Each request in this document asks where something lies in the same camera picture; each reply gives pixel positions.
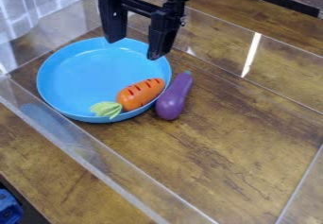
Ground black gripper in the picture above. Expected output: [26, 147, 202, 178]
[99, 0, 189, 60]

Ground blue round plastic tray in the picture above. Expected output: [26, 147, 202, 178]
[37, 37, 173, 123]

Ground orange toy carrot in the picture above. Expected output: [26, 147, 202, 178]
[90, 78, 166, 119]

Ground purple toy eggplant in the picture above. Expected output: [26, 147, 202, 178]
[155, 71, 194, 120]

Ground white sheer curtain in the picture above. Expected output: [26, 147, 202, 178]
[0, 0, 101, 44]

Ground blue object at corner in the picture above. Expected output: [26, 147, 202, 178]
[0, 189, 23, 224]

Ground clear acrylic enclosure wall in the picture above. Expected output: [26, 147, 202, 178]
[0, 0, 323, 224]

